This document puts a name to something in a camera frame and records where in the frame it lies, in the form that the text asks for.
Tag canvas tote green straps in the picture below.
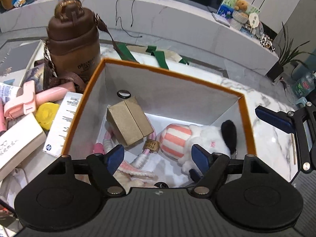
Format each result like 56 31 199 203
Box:
116 43 189 71

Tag white marble counter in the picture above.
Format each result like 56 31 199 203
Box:
0 0 279 76

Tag large water jug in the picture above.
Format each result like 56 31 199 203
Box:
292 71 316 98

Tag cream box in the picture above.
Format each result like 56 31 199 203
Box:
0 113 47 182

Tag white marble desktop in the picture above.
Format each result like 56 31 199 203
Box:
97 42 307 183

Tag cream crochet bunny toy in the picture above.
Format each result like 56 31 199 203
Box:
114 160 156 194

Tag yellow round tape measure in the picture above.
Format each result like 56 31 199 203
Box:
35 102 60 131

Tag brown cardboard box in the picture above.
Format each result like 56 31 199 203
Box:
106 96 155 148

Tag brown water bottle with strap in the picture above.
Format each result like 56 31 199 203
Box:
43 0 129 93

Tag white labelled box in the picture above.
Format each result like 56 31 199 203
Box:
42 91 84 156

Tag white round hand fan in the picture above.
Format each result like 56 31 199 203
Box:
248 13 260 34

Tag potted long-leaf plant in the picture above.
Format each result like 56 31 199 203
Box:
267 22 316 81

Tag orange cardboard box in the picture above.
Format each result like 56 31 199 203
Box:
60 57 257 190

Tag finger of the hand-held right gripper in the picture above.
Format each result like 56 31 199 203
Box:
255 101 316 173

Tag panda plush toy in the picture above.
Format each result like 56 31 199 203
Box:
157 120 239 176

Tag pink cord lanyard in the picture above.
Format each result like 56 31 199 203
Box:
94 126 160 171

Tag black cable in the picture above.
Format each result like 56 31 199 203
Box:
130 0 149 27
116 0 144 38

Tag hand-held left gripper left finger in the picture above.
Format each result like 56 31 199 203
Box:
47 144 125 195

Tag floral printed card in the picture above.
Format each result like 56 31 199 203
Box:
217 0 261 20

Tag grey notebook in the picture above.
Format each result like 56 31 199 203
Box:
0 39 43 89

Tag brown teddy bear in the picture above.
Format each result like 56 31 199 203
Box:
234 0 248 11

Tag purple printed booklet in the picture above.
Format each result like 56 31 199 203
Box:
21 63 46 92

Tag grey laptop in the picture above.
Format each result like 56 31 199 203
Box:
212 12 231 27

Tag pink handheld fan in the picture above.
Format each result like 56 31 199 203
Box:
4 80 76 121

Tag black and white cow toy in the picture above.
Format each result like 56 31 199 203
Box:
259 36 276 52

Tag wooden stick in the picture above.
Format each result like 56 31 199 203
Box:
291 133 297 165

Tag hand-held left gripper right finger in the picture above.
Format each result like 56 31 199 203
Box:
189 144 272 195

